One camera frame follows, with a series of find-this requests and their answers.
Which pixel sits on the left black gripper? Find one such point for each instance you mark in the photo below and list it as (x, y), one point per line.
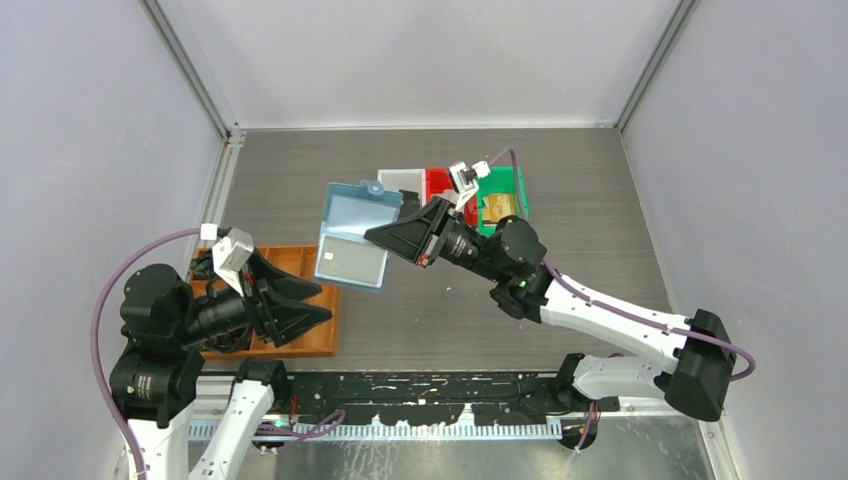
(283, 318)

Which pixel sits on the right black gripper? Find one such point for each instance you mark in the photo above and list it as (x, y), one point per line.
(419, 236)

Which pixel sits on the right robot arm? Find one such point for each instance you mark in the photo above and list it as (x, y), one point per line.
(686, 361)

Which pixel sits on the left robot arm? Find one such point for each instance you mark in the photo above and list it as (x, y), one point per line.
(154, 381)

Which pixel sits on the black card stack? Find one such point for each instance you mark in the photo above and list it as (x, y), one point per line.
(411, 203)

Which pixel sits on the gold cards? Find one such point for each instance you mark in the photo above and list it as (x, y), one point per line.
(497, 206)

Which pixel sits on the orange wooden divider tray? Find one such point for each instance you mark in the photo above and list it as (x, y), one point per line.
(321, 340)

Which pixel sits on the white plastic bin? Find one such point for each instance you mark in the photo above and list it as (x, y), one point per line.
(407, 179)

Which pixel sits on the red plastic bin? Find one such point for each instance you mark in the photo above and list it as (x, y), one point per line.
(437, 181)

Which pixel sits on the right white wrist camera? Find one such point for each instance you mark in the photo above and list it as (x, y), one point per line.
(464, 181)

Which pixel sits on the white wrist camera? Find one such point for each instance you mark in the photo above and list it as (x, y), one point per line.
(464, 181)
(230, 254)

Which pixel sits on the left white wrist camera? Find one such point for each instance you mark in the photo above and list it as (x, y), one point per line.
(230, 254)

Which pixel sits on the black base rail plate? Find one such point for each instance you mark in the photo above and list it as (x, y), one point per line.
(494, 398)

